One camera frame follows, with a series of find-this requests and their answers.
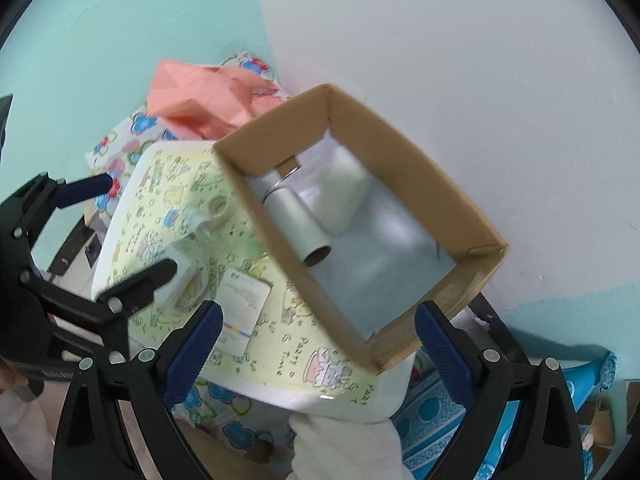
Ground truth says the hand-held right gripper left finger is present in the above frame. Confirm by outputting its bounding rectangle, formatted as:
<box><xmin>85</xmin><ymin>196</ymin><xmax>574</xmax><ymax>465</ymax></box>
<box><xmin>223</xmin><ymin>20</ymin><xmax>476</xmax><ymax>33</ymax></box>
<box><xmin>51</xmin><ymin>300</ymin><xmax>224</xmax><ymax>480</ymax></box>

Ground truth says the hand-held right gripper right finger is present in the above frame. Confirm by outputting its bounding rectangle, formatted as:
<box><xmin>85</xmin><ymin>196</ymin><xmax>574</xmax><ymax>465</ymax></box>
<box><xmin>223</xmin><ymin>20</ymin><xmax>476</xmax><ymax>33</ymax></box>
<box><xmin>414</xmin><ymin>301</ymin><xmax>588</xmax><ymax>480</ymax></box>

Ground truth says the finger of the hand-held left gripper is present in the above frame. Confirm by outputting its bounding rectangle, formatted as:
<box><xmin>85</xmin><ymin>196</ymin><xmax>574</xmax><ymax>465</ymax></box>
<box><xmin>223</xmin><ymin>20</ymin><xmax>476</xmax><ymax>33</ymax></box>
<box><xmin>20</xmin><ymin>259</ymin><xmax>177</xmax><ymax>367</ymax></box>
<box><xmin>0</xmin><ymin>172</ymin><xmax>114</xmax><ymax>286</ymax></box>

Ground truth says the brown cardboard box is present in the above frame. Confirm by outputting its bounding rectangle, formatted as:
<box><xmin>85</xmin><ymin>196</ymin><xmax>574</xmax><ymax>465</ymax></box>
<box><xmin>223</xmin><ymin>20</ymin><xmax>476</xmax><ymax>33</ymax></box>
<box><xmin>212</xmin><ymin>83</ymin><xmax>511</xmax><ymax>375</ymax></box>

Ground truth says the floral printed blanket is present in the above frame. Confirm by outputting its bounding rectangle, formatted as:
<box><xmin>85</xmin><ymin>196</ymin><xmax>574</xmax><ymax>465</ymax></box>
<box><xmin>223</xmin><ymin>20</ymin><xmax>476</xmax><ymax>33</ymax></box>
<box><xmin>85</xmin><ymin>49</ymin><xmax>296</xmax><ymax>461</ymax></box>

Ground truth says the white card packet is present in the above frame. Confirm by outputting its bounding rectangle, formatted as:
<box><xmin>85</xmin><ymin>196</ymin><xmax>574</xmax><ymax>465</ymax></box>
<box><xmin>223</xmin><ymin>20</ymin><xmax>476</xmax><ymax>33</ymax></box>
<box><xmin>212</xmin><ymin>269</ymin><xmax>273</xmax><ymax>356</ymax></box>

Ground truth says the blue patterned mat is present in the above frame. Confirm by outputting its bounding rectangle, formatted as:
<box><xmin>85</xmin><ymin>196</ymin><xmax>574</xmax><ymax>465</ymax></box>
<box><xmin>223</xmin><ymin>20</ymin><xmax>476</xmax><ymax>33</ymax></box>
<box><xmin>390</xmin><ymin>347</ymin><xmax>621</xmax><ymax>480</ymax></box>

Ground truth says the small table with yellow print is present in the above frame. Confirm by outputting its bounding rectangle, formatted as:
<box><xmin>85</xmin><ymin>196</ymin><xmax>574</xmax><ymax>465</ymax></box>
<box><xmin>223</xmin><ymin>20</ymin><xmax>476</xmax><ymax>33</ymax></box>
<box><xmin>91</xmin><ymin>140</ymin><xmax>416</xmax><ymax>423</ymax></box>

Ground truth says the small clear plastic cup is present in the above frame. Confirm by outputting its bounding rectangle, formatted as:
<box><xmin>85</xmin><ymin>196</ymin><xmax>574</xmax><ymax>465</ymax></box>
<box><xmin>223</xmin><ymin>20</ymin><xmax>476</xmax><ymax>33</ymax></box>
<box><xmin>207</xmin><ymin>195</ymin><xmax>235</xmax><ymax>225</ymax></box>

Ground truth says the white cloth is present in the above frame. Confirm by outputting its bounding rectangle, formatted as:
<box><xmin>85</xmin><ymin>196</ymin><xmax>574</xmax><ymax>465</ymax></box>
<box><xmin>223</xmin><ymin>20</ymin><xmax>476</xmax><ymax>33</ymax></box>
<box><xmin>290</xmin><ymin>409</ymin><xmax>407</xmax><ymax>480</ymax></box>

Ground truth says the pink cloth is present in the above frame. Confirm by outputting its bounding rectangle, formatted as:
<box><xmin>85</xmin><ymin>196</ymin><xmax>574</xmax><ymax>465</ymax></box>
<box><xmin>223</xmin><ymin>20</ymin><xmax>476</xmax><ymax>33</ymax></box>
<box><xmin>147</xmin><ymin>59</ymin><xmax>291</xmax><ymax>140</ymax></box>

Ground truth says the silver cardboard tube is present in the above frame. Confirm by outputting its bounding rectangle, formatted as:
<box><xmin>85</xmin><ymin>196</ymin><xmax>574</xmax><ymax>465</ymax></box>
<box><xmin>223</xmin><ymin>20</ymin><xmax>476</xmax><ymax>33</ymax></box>
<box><xmin>262</xmin><ymin>175</ymin><xmax>333</xmax><ymax>267</ymax></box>

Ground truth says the brown cardboard piece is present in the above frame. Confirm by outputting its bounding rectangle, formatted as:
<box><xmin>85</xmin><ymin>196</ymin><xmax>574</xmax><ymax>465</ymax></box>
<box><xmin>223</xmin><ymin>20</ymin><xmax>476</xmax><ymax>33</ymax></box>
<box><xmin>575</xmin><ymin>395</ymin><xmax>617</xmax><ymax>451</ymax></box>

